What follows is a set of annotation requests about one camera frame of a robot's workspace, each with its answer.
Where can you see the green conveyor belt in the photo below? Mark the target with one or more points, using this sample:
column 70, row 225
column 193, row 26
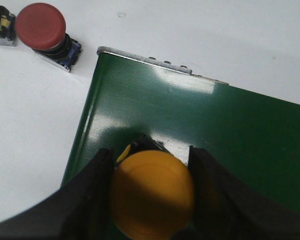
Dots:
column 254, row 136

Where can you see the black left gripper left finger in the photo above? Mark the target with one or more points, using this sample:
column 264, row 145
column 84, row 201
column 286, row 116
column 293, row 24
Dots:
column 77, row 211

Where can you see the far conveyor side rail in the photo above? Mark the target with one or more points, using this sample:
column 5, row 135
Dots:
column 182, row 69

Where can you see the yellow mushroom push button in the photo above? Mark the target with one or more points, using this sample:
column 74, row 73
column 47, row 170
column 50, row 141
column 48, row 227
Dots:
column 7, row 27
column 152, row 192

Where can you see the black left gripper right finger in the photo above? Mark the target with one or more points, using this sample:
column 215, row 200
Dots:
column 226, row 208

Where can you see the red mushroom push button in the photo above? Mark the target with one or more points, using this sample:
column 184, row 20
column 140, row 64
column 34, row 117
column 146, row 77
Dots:
column 42, row 28

